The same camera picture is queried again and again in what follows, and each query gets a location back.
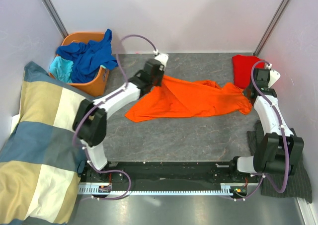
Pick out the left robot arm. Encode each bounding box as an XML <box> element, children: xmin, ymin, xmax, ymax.
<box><xmin>72</xmin><ymin>54</ymin><xmax>168</xmax><ymax>182</ymax></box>

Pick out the white slotted cable duct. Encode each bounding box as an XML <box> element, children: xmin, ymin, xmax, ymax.
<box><xmin>78</xmin><ymin>183</ymin><xmax>247</xmax><ymax>196</ymax></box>

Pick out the aluminium frame post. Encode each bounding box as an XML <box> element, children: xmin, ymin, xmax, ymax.
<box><xmin>41</xmin><ymin>0</ymin><xmax>69</xmax><ymax>38</ymax></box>
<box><xmin>253</xmin><ymin>0</ymin><xmax>291</xmax><ymax>57</ymax></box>

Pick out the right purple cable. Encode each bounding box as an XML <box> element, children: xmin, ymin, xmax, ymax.
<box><xmin>221</xmin><ymin>60</ymin><xmax>290</xmax><ymax>202</ymax></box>

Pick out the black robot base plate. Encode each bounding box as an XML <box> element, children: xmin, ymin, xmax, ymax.
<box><xmin>80</xmin><ymin>161</ymin><xmax>258</xmax><ymax>190</ymax></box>

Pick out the orange t shirt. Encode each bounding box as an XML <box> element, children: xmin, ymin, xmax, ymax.
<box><xmin>125</xmin><ymin>76</ymin><xmax>252</xmax><ymax>123</ymax></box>

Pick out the purple cable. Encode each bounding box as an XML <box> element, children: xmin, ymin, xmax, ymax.
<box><xmin>221</xmin><ymin>60</ymin><xmax>290</xmax><ymax>202</ymax></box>
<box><xmin>72</xmin><ymin>34</ymin><xmax>158</xmax><ymax>201</ymax></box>

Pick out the left aluminium frame post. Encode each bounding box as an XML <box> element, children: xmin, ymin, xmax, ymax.
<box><xmin>41</xmin><ymin>0</ymin><xmax>69</xmax><ymax>38</ymax></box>

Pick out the folded red t shirt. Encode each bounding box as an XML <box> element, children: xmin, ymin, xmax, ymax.
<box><xmin>232</xmin><ymin>55</ymin><xmax>261</xmax><ymax>89</ymax></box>

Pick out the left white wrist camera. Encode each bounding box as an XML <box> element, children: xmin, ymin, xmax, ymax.
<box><xmin>154</xmin><ymin>50</ymin><xmax>169</xmax><ymax>67</ymax></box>

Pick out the blue beige checked pillow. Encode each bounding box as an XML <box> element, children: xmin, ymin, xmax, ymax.
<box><xmin>0</xmin><ymin>62</ymin><xmax>92</xmax><ymax>225</ymax></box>

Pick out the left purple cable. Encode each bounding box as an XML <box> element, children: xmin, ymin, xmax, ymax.
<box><xmin>72</xmin><ymin>34</ymin><xmax>158</xmax><ymax>201</ymax></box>

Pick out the blue t shirt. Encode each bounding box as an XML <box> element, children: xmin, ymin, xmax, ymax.
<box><xmin>56</xmin><ymin>29</ymin><xmax>118</xmax><ymax>83</ymax></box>

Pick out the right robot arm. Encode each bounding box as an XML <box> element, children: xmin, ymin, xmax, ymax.
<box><xmin>227</xmin><ymin>68</ymin><xmax>304</xmax><ymax>182</ymax></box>

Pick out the right aluminium frame post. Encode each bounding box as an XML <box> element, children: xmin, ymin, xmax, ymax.
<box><xmin>253</xmin><ymin>0</ymin><xmax>291</xmax><ymax>57</ymax></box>

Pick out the teal t shirt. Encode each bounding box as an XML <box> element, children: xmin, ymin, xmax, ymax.
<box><xmin>49</xmin><ymin>56</ymin><xmax>74</xmax><ymax>83</ymax></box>

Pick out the dark striped cloth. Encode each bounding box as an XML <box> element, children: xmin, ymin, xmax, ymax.
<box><xmin>246</xmin><ymin>120</ymin><xmax>313</xmax><ymax>203</ymax></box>

